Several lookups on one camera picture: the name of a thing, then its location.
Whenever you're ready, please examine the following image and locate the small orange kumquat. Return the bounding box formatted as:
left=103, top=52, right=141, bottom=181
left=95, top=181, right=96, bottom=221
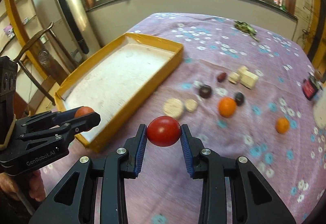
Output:
left=74, top=106, right=94, bottom=118

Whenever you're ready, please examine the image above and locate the small orange tangerine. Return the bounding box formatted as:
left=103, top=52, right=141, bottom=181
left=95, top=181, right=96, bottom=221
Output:
left=275, top=117, right=290, bottom=134

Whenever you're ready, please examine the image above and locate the red cherry tomato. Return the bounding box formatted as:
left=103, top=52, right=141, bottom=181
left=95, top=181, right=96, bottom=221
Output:
left=146, top=116, right=181, bottom=147

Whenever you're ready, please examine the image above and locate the large orange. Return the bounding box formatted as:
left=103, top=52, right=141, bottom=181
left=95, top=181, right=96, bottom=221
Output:
left=218, top=97, right=237, bottom=118

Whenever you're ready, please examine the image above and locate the large round white cake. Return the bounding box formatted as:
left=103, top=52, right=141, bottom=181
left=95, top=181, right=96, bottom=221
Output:
left=162, top=98, right=184, bottom=119

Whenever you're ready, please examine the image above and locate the small round white cake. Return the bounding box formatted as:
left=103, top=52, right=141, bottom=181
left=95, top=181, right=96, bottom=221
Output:
left=185, top=99, right=198, bottom=113

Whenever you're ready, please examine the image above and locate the large cream cube block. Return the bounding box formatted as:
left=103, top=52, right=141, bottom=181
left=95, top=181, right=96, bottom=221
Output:
left=240, top=70, right=259, bottom=89

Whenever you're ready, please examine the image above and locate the small cream cube block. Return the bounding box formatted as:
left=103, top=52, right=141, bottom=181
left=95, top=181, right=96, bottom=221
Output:
left=228, top=72, right=241, bottom=85

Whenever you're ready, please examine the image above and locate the person's left hand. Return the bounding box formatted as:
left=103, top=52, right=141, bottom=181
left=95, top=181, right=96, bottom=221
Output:
left=1, top=170, right=46, bottom=202

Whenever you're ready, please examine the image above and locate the dark wooden chair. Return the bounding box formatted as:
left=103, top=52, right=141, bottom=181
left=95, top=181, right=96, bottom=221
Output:
left=14, top=22, right=77, bottom=105

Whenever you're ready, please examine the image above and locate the yellow-rimmed white tray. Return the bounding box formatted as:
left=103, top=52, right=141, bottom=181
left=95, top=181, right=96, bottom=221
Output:
left=54, top=33, right=183, bottom=152

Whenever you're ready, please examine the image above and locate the silver standing air conditioner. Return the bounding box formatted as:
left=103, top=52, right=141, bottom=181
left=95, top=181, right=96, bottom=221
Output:
left=56, top=0, right=101, bottom=59

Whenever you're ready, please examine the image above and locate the pink plush toy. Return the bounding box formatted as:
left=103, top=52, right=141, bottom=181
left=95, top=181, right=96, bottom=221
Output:
left=3, top=25, right=15, bottom=39

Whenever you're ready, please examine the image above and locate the small dark plum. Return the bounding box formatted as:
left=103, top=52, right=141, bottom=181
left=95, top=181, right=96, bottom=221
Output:
left=234, top=92, right=245, bottom=106

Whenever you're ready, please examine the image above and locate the purple floral tablecloth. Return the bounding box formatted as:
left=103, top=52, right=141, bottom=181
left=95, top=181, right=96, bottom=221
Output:
left=41, top=13, right=325, bottom=223

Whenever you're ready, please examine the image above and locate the dark purple plum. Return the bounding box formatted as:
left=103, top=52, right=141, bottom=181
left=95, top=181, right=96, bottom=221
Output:
left=198, top=85, right=212, bottom=99

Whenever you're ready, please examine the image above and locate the red label dark jar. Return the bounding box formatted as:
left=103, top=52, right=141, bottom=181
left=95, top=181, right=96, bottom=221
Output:
left=302, top=73, right=323, bottom=101

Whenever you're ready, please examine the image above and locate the red jujube date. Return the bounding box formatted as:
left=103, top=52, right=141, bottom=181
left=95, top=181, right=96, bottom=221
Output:
left=217, top=72, right=227, bottom=83

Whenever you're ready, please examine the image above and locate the green leafy sprig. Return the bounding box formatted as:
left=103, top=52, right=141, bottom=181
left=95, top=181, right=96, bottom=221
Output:
left=234, top=21, right=259, bottom=42

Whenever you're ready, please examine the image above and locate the green bottle on sill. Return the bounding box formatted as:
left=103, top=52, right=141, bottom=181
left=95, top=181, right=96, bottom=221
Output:
left=281, top=0, right=286, bottom=11

